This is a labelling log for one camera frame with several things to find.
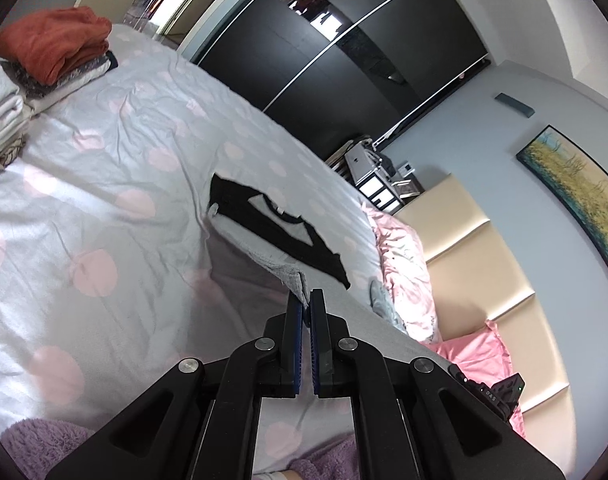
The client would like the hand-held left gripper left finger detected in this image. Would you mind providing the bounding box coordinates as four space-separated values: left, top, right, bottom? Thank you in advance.
44 290 305 480

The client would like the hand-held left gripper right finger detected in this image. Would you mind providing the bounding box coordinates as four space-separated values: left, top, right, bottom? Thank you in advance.
309 287 570 480

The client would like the black and grey sweater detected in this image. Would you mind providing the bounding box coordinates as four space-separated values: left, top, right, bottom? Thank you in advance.
206 174 352 308

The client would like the white folded clothes stack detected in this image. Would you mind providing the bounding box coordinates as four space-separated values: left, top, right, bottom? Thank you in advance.
0 52 35 158

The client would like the light blue blanket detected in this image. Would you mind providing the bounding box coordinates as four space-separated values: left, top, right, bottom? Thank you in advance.
368 280 410 336

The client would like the floral pink pillow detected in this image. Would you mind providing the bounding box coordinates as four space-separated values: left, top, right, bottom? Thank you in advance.
361 202 442 343

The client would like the beige padded headboard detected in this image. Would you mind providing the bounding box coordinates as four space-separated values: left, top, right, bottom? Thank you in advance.
391 174 608 476

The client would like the white cube nightstand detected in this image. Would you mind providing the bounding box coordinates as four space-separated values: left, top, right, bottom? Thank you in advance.
326 135 425 213

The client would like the framed landscape painting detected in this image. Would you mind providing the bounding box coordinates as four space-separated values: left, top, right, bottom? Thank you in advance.
515 125 608 303

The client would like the bed with dotted sheet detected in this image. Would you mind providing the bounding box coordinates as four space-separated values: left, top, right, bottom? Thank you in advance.
0 22 465 480

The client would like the purple fluffy clothing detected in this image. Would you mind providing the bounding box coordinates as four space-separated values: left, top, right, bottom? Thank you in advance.
0 417 360 480

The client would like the black sliding wardrobe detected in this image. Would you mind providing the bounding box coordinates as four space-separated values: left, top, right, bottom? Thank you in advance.
176 0 492 163

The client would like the grey patterned folded garment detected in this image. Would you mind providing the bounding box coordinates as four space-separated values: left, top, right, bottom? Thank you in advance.
9 50 120 111

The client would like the brown patterned folded cloth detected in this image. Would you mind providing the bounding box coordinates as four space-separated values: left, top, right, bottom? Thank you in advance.
0 135 27 178

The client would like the orange folded garment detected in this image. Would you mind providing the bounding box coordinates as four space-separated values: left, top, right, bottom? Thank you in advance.
0 6 114 85

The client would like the grey wall-mounted box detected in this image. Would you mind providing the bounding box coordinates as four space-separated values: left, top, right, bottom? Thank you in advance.
494 92 535 118

